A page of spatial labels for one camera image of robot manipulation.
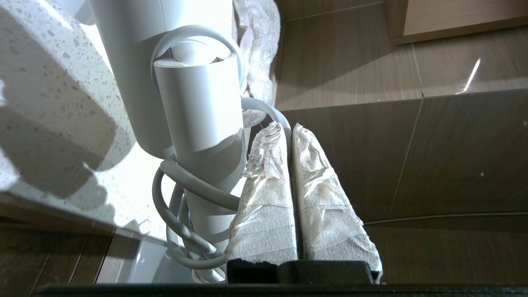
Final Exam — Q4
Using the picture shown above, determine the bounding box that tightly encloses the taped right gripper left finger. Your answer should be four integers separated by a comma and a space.
226, 122, 298, 265

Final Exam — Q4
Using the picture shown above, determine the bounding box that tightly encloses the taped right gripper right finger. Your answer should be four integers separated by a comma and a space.
291, 123, 383, 284

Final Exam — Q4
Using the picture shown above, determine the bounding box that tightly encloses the grey hair dryer cord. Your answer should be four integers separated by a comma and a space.
151, 25, 293, 285

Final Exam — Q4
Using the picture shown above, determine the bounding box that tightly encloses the white hair dryer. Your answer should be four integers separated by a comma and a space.
89, 0, 248, 285

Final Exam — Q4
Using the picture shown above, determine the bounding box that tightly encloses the white crumpled towel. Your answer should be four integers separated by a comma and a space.
232, 0, 282, 128

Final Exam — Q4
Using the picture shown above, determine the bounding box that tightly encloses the speckled stone countertop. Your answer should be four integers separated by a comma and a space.
0, 0, 174, 244

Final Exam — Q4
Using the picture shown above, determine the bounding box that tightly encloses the thin metal hose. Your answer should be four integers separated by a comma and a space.
363, 212, 528, 226

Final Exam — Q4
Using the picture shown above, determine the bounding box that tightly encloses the wooden wall shelf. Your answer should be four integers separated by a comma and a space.
386, 0, 528, 46

